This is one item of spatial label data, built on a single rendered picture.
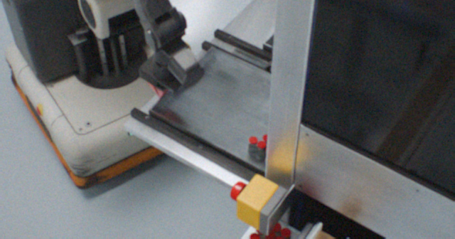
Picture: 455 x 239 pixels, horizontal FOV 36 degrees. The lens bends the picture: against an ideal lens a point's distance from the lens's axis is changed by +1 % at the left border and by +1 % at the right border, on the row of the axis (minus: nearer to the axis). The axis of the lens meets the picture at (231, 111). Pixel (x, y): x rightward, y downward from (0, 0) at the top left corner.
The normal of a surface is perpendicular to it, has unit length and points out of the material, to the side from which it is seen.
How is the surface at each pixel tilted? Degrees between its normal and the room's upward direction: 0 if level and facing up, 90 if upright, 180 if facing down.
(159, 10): 59
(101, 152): 90
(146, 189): 0
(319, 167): 90
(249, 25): 0
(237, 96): 0
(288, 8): 90
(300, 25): 90
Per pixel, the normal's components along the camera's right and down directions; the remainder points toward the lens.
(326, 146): -0.57, 0.62
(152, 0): 0.47, 0.19
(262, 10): 0.00, -0.66
